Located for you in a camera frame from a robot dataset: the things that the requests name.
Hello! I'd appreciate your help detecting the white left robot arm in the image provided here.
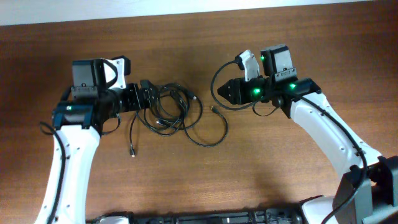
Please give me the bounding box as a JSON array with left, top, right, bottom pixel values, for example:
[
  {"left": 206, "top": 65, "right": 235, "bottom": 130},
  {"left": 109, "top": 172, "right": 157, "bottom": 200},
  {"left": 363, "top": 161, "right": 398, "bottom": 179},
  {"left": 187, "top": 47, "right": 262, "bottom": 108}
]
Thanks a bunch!
[{"left": 35, "top": 55, "right": 157, "bottom": 223}]

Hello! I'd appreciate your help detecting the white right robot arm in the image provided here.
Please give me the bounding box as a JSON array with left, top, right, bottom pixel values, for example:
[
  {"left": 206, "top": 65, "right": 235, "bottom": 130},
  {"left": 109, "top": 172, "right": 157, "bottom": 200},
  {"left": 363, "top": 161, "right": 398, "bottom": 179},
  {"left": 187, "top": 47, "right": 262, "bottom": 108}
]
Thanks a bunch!
[{"left": 211, "top": 44, "right": 397, "bottom": 223}]

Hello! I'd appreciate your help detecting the black right camera cable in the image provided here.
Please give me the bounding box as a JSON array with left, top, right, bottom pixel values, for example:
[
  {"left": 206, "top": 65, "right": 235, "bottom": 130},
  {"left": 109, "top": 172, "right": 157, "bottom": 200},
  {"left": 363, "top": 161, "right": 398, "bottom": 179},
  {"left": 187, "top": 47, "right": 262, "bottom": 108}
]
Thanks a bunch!
[{"left": 210, "top": 60, "right": 280, "bottom": 118}]

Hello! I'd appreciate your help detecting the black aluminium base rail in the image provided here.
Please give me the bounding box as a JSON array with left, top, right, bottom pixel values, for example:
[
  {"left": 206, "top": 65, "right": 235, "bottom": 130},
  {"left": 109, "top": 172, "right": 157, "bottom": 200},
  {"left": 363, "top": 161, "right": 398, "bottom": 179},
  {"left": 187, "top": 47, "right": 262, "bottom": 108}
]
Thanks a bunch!
[{"left": 86, "top": 208, "right": 304, "bottom": 224}]

